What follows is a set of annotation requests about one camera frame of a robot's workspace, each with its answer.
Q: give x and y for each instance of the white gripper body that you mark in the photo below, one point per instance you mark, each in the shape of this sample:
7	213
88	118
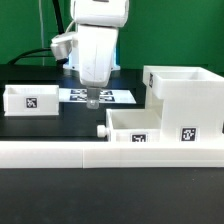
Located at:
93	47

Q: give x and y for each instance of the white drawer tray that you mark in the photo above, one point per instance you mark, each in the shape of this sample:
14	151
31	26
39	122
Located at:
130	125
31	100

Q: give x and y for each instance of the printed marker sheet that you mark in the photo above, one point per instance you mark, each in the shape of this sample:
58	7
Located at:
106	96

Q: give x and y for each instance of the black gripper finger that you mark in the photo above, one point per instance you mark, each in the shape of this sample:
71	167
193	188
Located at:
93	98

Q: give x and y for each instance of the white front drawer tray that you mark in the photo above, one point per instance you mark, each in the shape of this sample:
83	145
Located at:
130	125

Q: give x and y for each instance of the white L-shaped fence rail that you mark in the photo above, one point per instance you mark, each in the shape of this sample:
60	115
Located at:
44	154

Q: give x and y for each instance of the white drawer cabinet box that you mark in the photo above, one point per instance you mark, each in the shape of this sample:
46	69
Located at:
188	100

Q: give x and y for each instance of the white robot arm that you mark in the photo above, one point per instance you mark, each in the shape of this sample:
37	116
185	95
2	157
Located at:
103	13

